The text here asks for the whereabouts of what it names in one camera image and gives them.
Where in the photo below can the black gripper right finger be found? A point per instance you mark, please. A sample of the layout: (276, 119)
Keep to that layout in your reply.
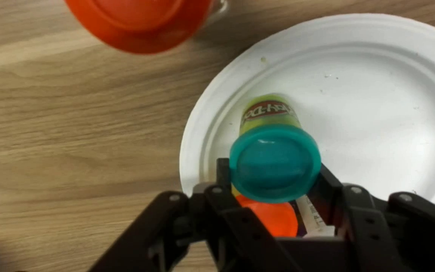
(389, 232)

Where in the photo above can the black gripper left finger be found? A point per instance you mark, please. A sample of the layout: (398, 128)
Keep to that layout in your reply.
(177, 227)

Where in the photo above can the small white bottle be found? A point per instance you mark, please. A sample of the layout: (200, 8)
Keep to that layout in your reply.
(310, 217)

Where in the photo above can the orange lid play-dough tub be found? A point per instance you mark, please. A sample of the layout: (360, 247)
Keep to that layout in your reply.
(272, 220)

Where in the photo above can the teal lid play-dough tub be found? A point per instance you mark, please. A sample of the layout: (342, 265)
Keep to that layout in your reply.
(272, 161)

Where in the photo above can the orange lid spice jar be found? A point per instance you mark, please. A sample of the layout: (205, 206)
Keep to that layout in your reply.
(137, 25)

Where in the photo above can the white paper plate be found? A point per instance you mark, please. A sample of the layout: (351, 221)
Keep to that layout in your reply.
(369, 100)

